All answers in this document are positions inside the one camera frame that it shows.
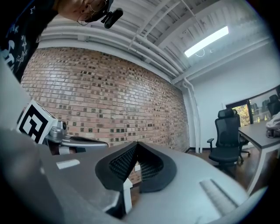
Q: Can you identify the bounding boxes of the dark-framed window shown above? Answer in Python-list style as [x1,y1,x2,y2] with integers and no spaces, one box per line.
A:
[225,84,280,127]

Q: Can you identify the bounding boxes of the ceiling tube light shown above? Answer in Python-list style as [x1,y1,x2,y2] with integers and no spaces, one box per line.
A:
[184,26,229,58]

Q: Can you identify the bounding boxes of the grey cloth bundle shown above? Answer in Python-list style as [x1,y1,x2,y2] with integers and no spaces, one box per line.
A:
[266,111,280,138]

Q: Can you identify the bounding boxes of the round metal-rimmed glasses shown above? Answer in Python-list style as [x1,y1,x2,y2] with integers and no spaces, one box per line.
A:
[76,0,108,26]

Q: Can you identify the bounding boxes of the black head camera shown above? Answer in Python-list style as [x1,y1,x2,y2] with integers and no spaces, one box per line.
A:
[100,8,124,29]

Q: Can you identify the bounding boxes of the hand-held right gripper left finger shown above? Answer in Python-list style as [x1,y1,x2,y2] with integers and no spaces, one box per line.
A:
[41,141,139,220]

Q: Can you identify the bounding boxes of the person's head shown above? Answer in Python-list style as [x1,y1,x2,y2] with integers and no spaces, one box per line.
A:
[54,0,110,25]

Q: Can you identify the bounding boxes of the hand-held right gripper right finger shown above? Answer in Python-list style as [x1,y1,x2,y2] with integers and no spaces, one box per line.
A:
[124,141,250,224]

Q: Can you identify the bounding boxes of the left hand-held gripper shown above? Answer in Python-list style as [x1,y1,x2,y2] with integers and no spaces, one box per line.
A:
[16,99,109,156]

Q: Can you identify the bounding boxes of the black office chair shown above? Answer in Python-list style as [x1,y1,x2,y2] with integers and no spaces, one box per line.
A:
[207,108,245,175]
[238,133,251,164]
[266,94,280,119]

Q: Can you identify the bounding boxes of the grey desk with white legs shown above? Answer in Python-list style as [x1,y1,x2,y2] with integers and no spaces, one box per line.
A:
[238,120,280,196]

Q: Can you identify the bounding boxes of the white wall pipes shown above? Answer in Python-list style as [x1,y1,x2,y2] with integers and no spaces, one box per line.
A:
[182,77,201,154]

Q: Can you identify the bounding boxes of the black star-print T-shirt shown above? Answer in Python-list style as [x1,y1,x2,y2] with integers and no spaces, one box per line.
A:
[0,0,56,83]

